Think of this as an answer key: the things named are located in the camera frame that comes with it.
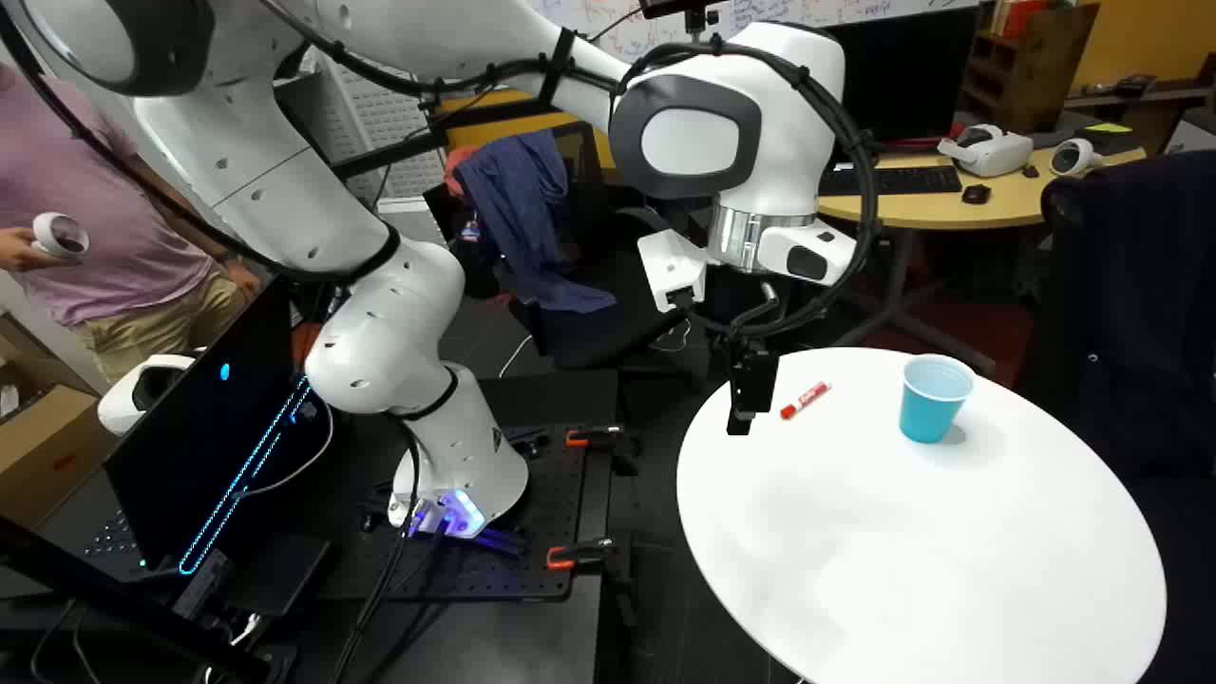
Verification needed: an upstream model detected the white handheld VR controller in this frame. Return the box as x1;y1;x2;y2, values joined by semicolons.
28;208;91;267

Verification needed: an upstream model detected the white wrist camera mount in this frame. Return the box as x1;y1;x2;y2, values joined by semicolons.
634;233;713;317

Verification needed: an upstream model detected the person in pink shirt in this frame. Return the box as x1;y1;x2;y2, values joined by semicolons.
0;62;262;374

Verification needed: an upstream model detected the black breadboard robot table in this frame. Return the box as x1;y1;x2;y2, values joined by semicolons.
0;363;623;684

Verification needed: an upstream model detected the black tripod bar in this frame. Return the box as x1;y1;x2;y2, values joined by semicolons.
0;510;269;684

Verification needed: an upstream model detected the white pegboard panel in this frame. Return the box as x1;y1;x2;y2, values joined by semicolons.
302;51;450;214

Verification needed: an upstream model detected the white VR headset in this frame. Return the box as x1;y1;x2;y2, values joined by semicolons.
96;351;203;442
935;122;1040;180

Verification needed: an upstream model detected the orange and black clamp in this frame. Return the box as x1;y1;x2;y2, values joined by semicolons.
563;422;644;479
545;537;640;580

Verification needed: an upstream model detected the red and white marker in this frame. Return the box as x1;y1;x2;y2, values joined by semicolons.
774;380;834;427

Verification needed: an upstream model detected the black laptop with blue lines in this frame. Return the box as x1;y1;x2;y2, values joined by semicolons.
103;277;335;576

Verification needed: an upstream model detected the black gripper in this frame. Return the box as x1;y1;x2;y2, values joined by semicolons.
688;284;782;442

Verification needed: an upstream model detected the brown wooden shelf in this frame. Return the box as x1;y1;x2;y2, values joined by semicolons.
963;0;1102;135

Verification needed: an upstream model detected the brown cardboard box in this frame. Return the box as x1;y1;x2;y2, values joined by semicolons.
0;317;121;528

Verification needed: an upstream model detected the black monitor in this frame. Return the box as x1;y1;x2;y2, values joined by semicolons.
808;4;986;147

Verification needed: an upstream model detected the blue jacket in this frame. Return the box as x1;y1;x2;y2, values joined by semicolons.
452;128;618;319

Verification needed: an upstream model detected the person's hand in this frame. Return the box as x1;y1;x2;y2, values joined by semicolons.
0;224;43;272

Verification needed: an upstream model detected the black power brick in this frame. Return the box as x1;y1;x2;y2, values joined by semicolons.
224;528;335;619

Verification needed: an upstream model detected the black office chair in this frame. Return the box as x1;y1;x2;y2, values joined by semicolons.
1021;147;1216;510
433;119;697;374

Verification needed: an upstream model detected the blue plastic cup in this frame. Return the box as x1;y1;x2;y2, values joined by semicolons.
898;353;977;448

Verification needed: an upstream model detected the black keyboard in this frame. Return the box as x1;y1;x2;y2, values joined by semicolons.
827;163;967;199

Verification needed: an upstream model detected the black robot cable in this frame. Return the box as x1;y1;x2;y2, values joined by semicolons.
289;23;881;351

